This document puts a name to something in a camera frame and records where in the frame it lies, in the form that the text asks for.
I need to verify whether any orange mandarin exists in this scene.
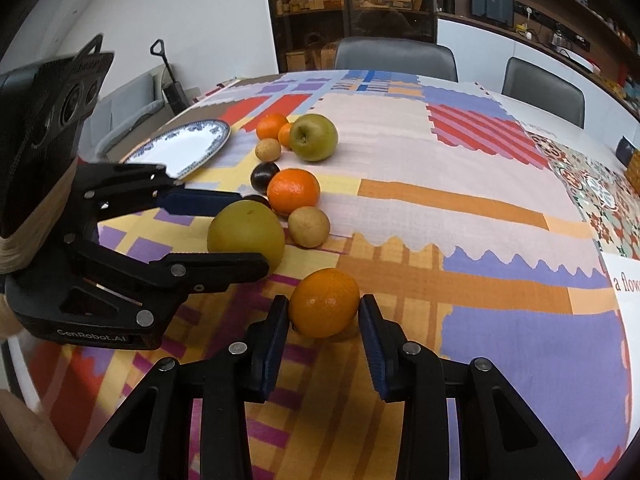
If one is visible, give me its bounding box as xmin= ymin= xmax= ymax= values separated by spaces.
xmin=288 ymin=268 xmax=360 ymax=338

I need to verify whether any dark blue mug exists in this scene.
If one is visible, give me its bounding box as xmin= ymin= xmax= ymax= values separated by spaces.
xmin=615 ymin=136 xmax=637 ymax=168

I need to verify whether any dark purple plum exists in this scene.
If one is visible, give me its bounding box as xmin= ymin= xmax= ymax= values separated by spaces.
xmin=250 ymin=162 xmax=280 ymax=195

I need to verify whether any green-brown apple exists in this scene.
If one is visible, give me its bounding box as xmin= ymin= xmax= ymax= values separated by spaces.
xmin=290 ymin=114 xmax=338 ymax=162

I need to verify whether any colourful patchwork tablecloth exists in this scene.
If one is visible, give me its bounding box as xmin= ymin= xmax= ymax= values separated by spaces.
xmin=21 ymin=70 xmax=639 ymax=479

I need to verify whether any floral patterned mat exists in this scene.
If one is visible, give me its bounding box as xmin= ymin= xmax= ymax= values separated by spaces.
xmin=525 ymin=128 xmax=639 ymax=260

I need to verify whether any grey chair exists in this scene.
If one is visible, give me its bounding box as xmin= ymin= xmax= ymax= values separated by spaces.
xmin=501 ymin=56 xmax=586 ymax=128
xmin=334 ymin=37 xmax=458 ymax=82

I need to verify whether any grey chair left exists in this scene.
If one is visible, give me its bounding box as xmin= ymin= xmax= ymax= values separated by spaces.
xmin=334 ymin=37 xmax=458 ymax=82

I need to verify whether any woven wicker basket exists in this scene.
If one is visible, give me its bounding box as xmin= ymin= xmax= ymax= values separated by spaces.
xmin=625 ymin=148 xmax=640 ymax=194

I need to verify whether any blue white porcelain plate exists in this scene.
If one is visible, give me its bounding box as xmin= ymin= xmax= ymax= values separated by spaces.
xmin=122 ymin=119 xmax=231 ymax=179

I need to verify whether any large yellow-green pear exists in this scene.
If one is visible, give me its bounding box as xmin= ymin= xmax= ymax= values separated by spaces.
xmin=207 ymin=200 xmax=285 ymax=274

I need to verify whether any white counter cabinet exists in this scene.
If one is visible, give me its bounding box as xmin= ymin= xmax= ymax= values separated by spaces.
xmin=437 ymin=18 xmax=639 ymax=148

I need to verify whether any black dustpan handle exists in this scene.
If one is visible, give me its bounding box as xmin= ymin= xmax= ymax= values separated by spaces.
xmin=150 ymin=38 xmax=190 ymax=115

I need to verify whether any white printed paper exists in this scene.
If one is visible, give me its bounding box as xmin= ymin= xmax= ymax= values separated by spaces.
xmin=602 ymin=252 xmax=640 ymax=365

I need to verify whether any grey chair right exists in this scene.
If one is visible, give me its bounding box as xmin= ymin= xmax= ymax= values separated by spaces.
xmin=501 ymin=56 xmax=586 ymax=128

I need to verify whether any small orange tangerine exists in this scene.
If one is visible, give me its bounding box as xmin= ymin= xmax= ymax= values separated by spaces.
xmin=278 ymin=122 xmax=292 ymax=150

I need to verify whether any small brown round fruit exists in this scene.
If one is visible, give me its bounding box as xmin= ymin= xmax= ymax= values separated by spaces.
xmin=288 ymin=206 xmax=331 ymax=248

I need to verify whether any small tan round fruit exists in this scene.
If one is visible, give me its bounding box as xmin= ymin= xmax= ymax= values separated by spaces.
xmin=254 ymin=138 xmax=282 ymax=162

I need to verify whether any large orange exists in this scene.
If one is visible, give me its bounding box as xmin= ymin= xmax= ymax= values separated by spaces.
xmin=267 ymin=168 xmax=321 ymax=217

